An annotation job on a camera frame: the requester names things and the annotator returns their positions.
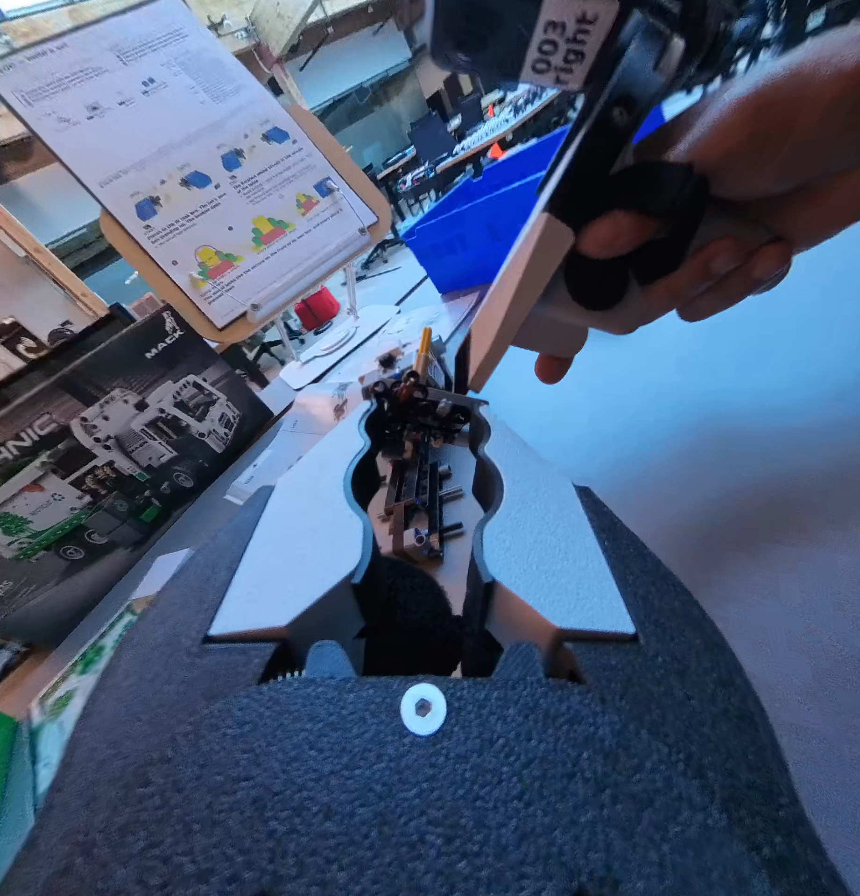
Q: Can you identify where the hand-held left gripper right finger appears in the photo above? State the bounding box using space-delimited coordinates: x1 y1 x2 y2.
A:
467 401 638 674

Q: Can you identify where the black lego truck box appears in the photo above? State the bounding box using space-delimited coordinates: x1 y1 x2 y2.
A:
0 304 275 645

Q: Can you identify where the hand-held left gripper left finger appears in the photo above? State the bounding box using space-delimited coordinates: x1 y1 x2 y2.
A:
207 399 376 676

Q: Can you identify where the lego gear assembly yellow axle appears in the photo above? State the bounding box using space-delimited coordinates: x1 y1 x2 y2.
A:
402 325 473 449

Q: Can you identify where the green white cardboard box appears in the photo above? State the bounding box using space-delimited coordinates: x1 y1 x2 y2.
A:
0 598 158 896

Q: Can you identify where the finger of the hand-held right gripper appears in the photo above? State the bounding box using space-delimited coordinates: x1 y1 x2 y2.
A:
454 209 578 394

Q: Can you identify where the red bag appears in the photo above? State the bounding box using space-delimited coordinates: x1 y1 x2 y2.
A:
295 286 341 333

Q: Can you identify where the long background workbench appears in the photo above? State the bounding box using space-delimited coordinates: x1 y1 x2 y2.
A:
374 87 585 204

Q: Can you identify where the printed instruction sheet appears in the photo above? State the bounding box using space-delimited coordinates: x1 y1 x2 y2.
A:
0 0 378 330

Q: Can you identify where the lego truck chassis assembly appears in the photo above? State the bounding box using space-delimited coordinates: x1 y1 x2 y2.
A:
290 329 487 564

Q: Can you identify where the blue plastic bin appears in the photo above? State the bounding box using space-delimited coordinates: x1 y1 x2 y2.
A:
402 105 665 295

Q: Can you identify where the person's right hand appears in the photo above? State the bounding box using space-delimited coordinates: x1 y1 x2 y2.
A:
535 21 860 386

